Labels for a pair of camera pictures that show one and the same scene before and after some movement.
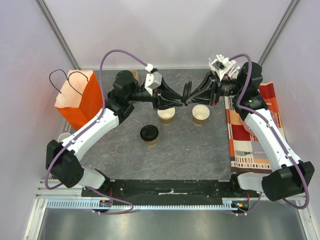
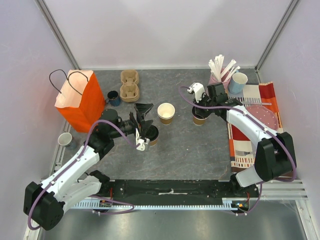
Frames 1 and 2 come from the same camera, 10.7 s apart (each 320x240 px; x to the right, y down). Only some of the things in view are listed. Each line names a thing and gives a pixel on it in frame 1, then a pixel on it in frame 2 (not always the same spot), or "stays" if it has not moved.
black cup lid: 187,92 to 201,113
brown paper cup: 166,115 stays
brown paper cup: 151,143 stays
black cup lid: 149,132 stays
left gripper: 161,99 to 141,110
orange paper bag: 80,97 stays
